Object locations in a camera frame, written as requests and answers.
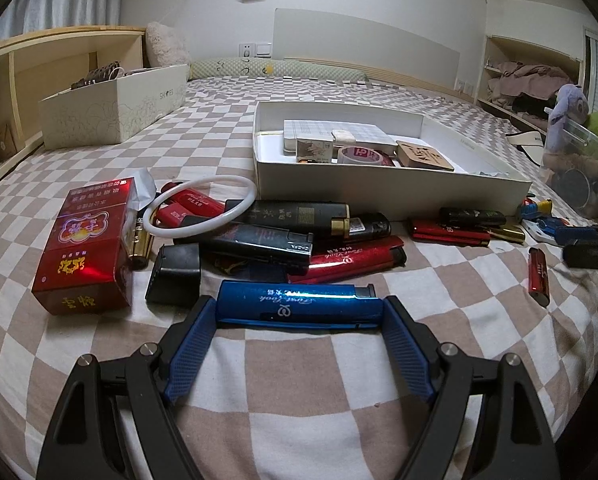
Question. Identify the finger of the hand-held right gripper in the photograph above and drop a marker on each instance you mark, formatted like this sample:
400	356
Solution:
584	233
594	257

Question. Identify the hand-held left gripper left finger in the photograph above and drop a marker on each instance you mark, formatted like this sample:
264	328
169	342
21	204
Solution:
189	350

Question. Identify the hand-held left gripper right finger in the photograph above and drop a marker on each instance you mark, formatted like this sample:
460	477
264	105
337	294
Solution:
404	350

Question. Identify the red lighter white print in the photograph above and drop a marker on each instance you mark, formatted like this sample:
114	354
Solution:
539	275

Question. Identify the black rectangular case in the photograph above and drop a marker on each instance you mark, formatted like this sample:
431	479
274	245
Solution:
174	275

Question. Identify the blue white foil sachet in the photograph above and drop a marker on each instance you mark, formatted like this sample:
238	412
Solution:
486	174

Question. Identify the blue lighter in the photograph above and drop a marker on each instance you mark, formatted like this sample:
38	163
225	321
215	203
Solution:
299	305

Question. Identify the white cardboard tray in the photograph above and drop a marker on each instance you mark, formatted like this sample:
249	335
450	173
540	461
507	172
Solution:
379	187

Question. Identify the white blue packet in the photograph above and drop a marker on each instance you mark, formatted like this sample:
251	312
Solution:
544	229

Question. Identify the round black tin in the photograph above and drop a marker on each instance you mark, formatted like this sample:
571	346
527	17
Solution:
574	187

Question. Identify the clear plastic bin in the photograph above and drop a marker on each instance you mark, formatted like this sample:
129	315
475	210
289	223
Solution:
579	160

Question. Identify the white black slipper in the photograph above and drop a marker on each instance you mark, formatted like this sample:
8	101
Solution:
526	142

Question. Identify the checkered bedsheet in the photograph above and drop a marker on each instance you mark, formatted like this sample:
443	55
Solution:
304	410

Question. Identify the purple plush toy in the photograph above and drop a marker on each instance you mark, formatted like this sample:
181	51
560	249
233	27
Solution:
566	115

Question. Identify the red cigarette carton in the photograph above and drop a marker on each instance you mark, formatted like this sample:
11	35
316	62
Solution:
84	250

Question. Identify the pile of clothes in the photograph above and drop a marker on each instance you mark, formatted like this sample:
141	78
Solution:
529	85

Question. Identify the silver foil packet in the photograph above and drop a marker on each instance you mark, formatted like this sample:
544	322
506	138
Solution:
141	187

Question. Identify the carved wooden block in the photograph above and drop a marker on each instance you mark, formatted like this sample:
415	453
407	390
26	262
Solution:
424	155

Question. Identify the clear tape roll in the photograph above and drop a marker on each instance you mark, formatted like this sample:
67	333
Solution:
361	155

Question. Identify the white tan small box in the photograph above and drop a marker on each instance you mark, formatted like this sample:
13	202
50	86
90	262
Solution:
315	150

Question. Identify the white shoebox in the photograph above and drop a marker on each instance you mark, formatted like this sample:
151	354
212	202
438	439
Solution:
109	110

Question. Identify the brown hair clip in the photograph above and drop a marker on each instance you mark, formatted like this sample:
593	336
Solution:
96	75

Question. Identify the long green pillow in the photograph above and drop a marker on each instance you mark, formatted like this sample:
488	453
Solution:
279	70

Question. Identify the fluffy white pillow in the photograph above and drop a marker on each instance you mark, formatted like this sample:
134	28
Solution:
166	45

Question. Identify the wooden bedside shelf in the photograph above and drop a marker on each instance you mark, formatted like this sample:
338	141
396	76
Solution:
54	60

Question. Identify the grey blue curtain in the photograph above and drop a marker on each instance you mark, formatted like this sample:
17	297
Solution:
59	7

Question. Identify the wooden wall shelf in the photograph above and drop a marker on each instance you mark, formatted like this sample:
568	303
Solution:
484	75

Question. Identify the white wall socket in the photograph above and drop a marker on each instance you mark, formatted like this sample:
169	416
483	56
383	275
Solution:
464	86

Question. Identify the white wall switch plate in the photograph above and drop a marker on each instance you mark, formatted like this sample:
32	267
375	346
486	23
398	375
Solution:
255	50

